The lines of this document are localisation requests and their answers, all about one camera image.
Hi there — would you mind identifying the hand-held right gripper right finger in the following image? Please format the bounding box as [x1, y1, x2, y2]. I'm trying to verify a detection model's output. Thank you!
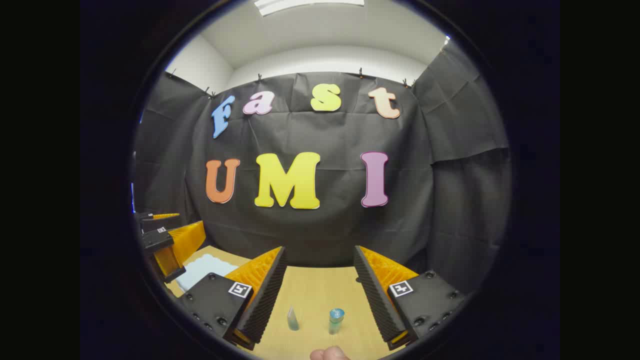
[353, 245, 467, 351]

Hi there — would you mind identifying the light blue suitcase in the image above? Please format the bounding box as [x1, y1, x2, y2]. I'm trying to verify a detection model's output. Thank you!
[175, 253, 240, 293]

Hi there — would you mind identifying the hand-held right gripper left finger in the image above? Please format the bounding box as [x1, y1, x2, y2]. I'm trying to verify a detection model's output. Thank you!
[179, 246, 288, 351]

